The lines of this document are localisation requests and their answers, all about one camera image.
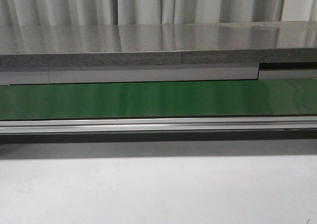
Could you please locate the green conveyor belt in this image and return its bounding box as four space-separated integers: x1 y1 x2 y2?
0 79 317 120

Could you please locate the grey stone countertop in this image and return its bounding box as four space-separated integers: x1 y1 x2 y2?
0 21 317 70

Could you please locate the grey cabinet front panel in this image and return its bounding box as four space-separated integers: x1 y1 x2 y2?
0 62 317 85

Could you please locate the white pleated curtain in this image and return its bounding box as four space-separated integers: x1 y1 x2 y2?
0 0 317 26

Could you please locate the aluminium conveyor side rail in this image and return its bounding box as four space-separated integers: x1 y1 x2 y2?
0 115 317 134

